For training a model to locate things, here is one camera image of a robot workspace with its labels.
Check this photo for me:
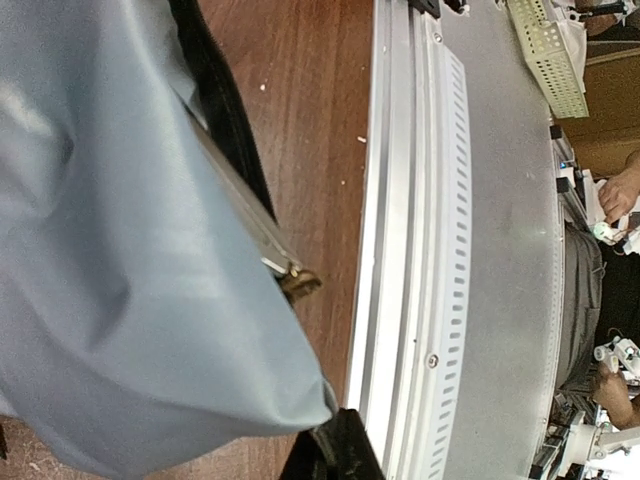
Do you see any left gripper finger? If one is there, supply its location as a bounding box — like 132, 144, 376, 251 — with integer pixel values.
279, 408, 385, 480

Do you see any grey zipper pouch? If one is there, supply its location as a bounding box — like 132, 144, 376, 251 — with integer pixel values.
1, 1, 332, 479

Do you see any black silver hair clipper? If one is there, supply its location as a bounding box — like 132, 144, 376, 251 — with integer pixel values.
185, 106, 323, 305

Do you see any person in background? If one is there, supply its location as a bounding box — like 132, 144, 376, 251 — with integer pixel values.
559, 149, 640, 431

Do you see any perforated metal tray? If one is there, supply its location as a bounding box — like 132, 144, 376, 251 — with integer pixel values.
506, 0, 589, 119

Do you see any front aluminium rail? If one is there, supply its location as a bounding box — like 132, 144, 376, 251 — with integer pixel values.
346, 1, 473, 479

